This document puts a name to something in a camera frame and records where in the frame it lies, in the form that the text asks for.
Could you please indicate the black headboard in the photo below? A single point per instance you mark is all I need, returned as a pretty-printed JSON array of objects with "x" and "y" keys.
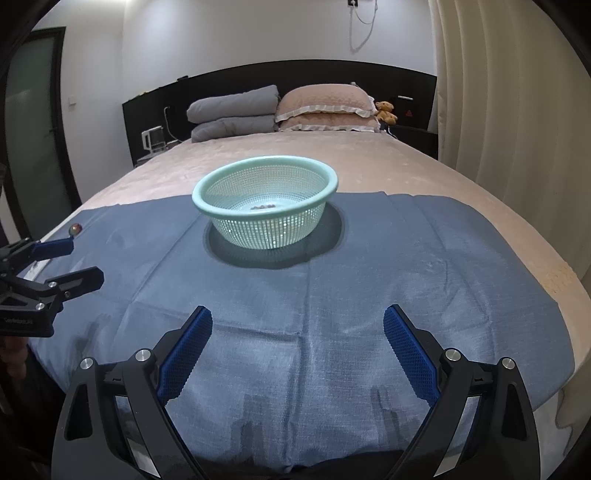
[{"x": 231, "y": 81}]

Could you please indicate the blue cloth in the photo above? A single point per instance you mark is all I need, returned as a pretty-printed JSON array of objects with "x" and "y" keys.
[{"x": 369, "y": 277}]

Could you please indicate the cream curtain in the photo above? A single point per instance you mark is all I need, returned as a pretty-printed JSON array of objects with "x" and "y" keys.
[{"x": 517, "y": 115}]

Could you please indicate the white electric kettle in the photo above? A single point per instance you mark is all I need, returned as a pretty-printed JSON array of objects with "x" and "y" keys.
[{"x": 152, "y": 138}]

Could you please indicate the black nightstand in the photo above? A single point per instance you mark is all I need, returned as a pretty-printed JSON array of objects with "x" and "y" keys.
[{"x": 418, "y": 141}]

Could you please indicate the person's left hand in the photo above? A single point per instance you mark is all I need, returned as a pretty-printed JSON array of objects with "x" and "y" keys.
[{"x": 14, "y": 357}]

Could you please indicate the frosted glass door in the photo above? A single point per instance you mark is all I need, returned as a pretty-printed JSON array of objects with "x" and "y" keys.
[{"x": 32, "y": 129}]

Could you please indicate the green plastic basket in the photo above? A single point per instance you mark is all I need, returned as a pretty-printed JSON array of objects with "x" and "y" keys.
[{"x": 258, "y": 226}]

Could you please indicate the beige frilled pillow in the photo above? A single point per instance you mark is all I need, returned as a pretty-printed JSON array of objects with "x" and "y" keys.
[
  {"x": 323, "y": 98},
  {"x": 332, "y": 124}
]

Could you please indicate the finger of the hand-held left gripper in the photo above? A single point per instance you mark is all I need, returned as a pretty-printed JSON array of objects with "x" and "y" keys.
[
  {"x": 51, "y": 247},
  {"x": 78, "y": 279}
]

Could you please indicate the brown teddy bear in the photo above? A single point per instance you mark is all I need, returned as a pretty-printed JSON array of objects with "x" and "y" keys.
[{"x": 385, "y": 113}]

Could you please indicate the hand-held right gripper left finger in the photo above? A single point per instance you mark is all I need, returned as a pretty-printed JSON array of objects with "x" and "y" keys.
[{"x": 184, "y": 356}]

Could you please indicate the red marble ball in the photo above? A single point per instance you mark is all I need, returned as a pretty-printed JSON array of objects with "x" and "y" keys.
[{"x": 75, "y": 228}]

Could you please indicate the beige bed blanket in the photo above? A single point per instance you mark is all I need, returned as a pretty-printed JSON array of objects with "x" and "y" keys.
[{"x": 406, "y": 170}]

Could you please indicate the folded grey duvet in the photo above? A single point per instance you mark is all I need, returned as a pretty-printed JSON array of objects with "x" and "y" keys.
[{"x": 231, "y": 113}]

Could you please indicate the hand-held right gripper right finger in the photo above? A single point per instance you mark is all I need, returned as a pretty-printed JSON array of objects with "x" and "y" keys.
[{"x": 411, "y": 356}]

